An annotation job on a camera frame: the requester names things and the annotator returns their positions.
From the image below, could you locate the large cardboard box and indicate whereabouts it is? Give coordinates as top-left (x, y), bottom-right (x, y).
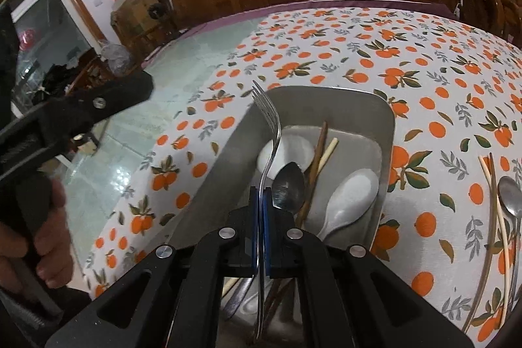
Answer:
top-left (112, 0), bottom-right (166, 33)

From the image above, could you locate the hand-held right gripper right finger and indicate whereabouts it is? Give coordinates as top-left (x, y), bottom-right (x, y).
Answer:
top-left (261, 187), bottom-right (474, 348)

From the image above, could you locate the cream block with black band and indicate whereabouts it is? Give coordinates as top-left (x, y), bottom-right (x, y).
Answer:
top-left (75, 134), bottom-right (100, 157)

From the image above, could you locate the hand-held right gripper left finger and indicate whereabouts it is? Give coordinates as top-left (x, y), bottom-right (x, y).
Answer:
top-left (45, 185), bottom-right (262, 348)

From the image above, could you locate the metal fork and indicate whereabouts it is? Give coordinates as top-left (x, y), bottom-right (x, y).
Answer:
top-left (250, 80), bottom-right (283, 344)

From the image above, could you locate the metal rectangular tray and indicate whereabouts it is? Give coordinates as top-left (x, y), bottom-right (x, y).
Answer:
top-left (165, 85), bottom-right (396, 348)

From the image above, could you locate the white plastic spoon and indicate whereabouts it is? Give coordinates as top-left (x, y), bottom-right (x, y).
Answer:
top-left (257, 128), bottom-right (315, 177)

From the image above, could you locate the person's left hand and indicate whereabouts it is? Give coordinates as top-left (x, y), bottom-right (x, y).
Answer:
top-left (0, 180), bottom-right (75, 292)

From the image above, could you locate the clear plastic bag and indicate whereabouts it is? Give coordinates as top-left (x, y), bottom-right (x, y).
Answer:
top-left (100, 40), bottom-right (135, 77)

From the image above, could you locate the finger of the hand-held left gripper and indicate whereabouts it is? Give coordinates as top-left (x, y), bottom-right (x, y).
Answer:
top-left (41, 71), bottom-right (155, 137)

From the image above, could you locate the orange fruit print tablecloth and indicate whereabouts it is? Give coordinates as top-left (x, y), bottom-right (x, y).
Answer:
top-left (82, 6), bottom-right (522, 344)

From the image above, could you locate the metal spoon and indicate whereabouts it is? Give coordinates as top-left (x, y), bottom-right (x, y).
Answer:
top-left (271, 161), bottom-right (306, 216)
top-left (498, 175), bottom-right (522, 304)

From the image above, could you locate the cream chopstick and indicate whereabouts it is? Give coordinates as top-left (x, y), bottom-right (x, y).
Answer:
top-left (478, 156), bottom-right (510, 318)
top-left (222, 138), bottom-right (339, 296)

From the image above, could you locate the white ceramic spoon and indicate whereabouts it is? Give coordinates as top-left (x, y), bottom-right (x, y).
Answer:
top-left (316, 168), bottom-right (381, 240)

